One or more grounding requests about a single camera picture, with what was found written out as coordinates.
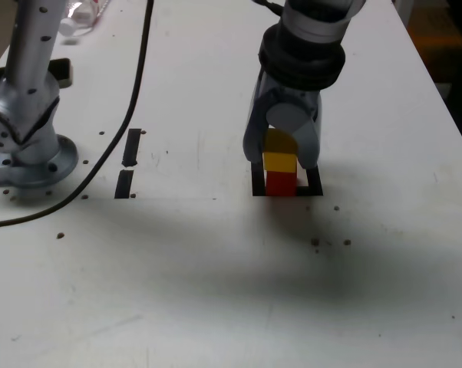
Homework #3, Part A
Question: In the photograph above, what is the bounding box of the clear plastic bottle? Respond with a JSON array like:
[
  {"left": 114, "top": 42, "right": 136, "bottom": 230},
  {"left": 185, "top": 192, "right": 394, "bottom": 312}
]
[{"left": 59, "top": 0, "right": 111, "bottom": 38}]

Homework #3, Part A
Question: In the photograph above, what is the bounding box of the black flat device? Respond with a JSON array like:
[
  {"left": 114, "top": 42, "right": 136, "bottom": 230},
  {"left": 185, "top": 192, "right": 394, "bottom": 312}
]
[{"left": 48, "top": 57, "right": 75, "bottom": 90}]

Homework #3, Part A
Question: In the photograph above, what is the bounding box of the red cube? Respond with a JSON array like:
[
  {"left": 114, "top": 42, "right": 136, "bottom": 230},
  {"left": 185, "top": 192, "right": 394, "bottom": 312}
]
[{"left": 265, "top": 170, "right": 297, "bottom": 199}]

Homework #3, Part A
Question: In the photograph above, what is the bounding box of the black cable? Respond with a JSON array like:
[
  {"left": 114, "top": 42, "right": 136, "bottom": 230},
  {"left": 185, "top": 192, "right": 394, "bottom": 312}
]
[{"left": 0, "top": 0, "right": 156, "bottom": 230}]

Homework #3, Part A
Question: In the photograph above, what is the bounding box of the black tape strip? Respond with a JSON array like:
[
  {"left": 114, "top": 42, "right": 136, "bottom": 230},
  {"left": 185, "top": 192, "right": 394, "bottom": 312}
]
[{"left": 114, "top": 128, "right": 143, "bottom": 199}]

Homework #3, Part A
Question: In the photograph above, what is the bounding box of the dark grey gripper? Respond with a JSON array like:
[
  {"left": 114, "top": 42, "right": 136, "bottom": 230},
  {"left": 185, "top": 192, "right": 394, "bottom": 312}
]
[{"left": 242, "top": 71, "right": 325, "bottom": 169}]

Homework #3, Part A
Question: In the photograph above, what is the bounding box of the black tape square outline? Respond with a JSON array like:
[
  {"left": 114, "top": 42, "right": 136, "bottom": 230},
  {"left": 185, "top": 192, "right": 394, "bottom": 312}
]
[{"left": 249, "top": 160, "right": 324, "bottom": 197}]

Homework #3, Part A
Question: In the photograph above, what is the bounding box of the yellow cube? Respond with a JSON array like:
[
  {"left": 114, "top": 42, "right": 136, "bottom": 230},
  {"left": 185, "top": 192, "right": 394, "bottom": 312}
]
[{"left": 262, "top": 128, "right": 298, "bottom": 173}]

